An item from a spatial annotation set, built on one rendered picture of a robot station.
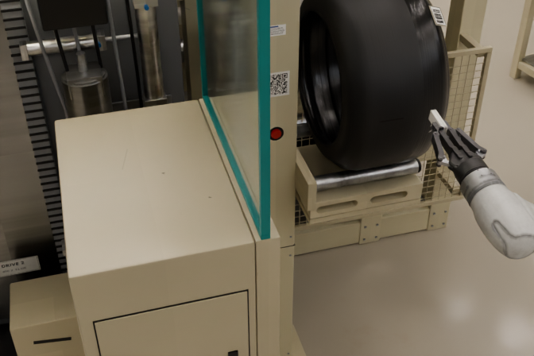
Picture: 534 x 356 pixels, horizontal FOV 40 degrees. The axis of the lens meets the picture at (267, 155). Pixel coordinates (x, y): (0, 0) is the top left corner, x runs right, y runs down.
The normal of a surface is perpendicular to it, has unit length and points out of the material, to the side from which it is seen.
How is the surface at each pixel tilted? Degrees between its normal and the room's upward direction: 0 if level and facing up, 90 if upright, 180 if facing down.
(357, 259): 0
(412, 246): 0
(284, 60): 90
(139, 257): 0
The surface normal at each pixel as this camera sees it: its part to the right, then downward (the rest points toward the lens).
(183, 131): 0.00, -0.82
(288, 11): 0.27, 0.55
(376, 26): 0.15, -0.34
